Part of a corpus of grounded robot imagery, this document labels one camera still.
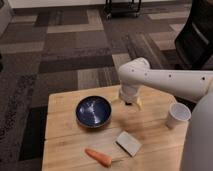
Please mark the white paper cup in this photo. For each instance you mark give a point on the white paper cup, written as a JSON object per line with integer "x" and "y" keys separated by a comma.
{"x": 178, "y": 113}

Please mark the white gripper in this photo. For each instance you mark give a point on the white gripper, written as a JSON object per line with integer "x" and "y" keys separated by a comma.
{"x": 128, "y": 94}

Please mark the orange carrot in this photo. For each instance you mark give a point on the orange carrot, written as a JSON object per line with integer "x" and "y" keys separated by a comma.
{"x": 102, "y": 158}

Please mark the white sponge block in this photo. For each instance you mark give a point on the white sponge block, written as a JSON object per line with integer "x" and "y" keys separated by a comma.
{"x": 129, "y": 143}

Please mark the black wheeled cart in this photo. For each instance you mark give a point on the black wheeled cart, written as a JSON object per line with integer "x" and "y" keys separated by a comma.
{"x": 115, "y": 9}

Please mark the black office chair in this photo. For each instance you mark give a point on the black office chair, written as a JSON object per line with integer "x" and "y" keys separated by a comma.
{"x": 194, "y": 43}

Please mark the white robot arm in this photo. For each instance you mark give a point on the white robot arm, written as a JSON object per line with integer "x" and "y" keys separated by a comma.
{"x": 195, "y": 86}

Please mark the dark blue bowl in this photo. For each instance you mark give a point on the dark blue bowl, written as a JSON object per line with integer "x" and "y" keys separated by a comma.
{"x": 93, "y": 111}

